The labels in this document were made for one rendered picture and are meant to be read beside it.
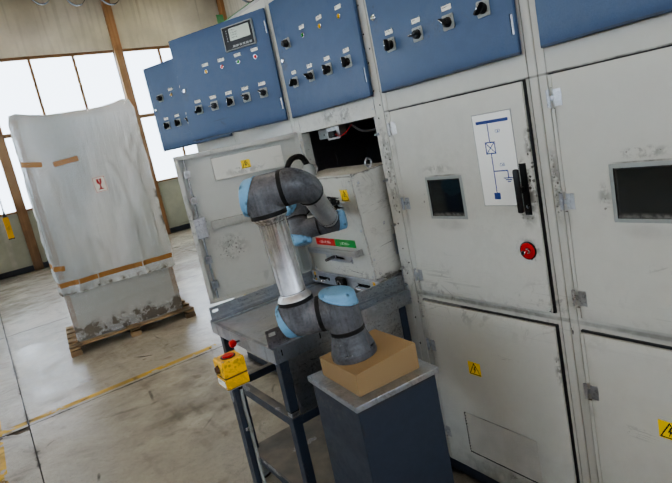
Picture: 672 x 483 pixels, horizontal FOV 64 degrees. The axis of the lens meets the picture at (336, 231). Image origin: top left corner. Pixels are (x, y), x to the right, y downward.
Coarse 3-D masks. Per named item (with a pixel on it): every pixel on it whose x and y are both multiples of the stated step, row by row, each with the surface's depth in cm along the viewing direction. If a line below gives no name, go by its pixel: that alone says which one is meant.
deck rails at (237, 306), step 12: (312, 276) 270; (396, 276) 229; (264, 288) 255; (276, 288) 258; (372, 288) 221; (384, 288) 225; (396, 288) 229; (240, 300) 248; (252, 300) 251; (264, 300) 255; (360, 300) 218; (372, 300) 222; (216, 312) 242; (228, 312) 245; (240, 312) 246; (276, 336) 197
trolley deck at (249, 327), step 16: (320, 288) 259; (272, 304) 249; (384, 304) 221; (400, 304) 226; (224, 320) 240; (240, 320) 235; (256, 320) 231; (272, 320) 226; (368, 320) 217; (224, 336) 233; (240, 336) 216; (256, 336) 211; (304, 336) 200; (320, 336) 204; (256, 352) 206; (272, 352) 193; (288, 352) 196
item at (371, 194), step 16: (320, 176) 237; (336, 176) 225; (352, 176) 218; (368, 176) 222; (384, 176) 227; (368, 192) 223; (384, 192) 228; (368, 208) 223; (384, 208) 228; (368, 224) 223; (384, 224) 228; (368, 240) 224; (384, 240) 228; (384, 256) 229; (384, 272) 229
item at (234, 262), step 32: (192, 160) 258; (224, 160) 260; (256, 160) 264; (192, 192) 258; (224, 192) 264; (192, 224) 259; (224, 224) 264; (224, 256) 268; (256, 256) 272; (224, 288) 269; (256, 288) 271
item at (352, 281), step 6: (312, 270) 268; (318, 270) 265; (324, 276) 260; (330, 276) 255; (336, 276) 250; (342, 276) 246; (348, 276) 243; (324, 282) 262; (330, 282) 257; (348, 282) 243; (354, 282) 239; (360, 282) 235; (366, 282) 231; (378, 282) 224; (360, 288) 237; (366, 288) 233
